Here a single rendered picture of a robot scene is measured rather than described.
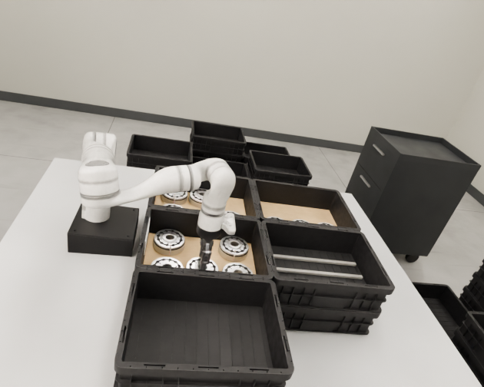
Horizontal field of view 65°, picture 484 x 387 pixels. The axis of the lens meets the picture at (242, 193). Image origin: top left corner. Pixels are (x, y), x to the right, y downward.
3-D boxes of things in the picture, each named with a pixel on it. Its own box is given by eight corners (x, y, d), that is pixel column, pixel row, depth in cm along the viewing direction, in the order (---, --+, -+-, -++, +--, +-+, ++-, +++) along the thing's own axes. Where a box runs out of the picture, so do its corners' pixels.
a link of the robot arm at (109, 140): (117, 130, 134) (113, 173, 142) (87, 127, 131) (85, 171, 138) (117, 140, 127) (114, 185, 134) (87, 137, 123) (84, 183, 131)
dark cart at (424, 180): (348, 261, 282) (398, 153, 236) (329, 225, 319) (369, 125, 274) (421, 267, 295) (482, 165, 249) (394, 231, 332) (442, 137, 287)
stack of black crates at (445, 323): (470, 372, 198) (494, 343, 187) (420, 371, 192) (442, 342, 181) (429, 311, 232) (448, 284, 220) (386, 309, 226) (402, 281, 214)
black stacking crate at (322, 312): (256, 331, 123) (265, 305, 117) (246, 266, 148) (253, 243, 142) (369, 338, 130) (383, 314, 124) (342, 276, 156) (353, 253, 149)
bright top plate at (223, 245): (219, 253, 127) (219, 252, 127) (220, 235, 136) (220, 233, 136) (248, 257, 129) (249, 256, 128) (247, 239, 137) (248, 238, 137)
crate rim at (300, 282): (272, 285, 112) (274, 279, 111) (259, 224, 138) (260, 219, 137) (394, 295, 120) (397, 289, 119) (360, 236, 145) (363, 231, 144)
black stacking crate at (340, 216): (253, 244, 143) (260, 220, 137) (246, 201, 168) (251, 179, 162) (351, 255, 150) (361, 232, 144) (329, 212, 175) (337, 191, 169)
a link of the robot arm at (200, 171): (226, 153, 109) (178, 157, 104) (237, 168, 102) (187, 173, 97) (223, 174, 113) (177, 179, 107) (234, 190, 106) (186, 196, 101)
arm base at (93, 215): (80, 219, 139) (81, 178, 131) (87, 207, 147) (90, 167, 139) (105, 224, 140) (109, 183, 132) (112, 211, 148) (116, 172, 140)
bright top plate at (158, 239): (154, 249, 123) (154, 247, 122) (154, 229, 131) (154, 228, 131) (185, 249, 125) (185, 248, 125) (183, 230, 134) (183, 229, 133)
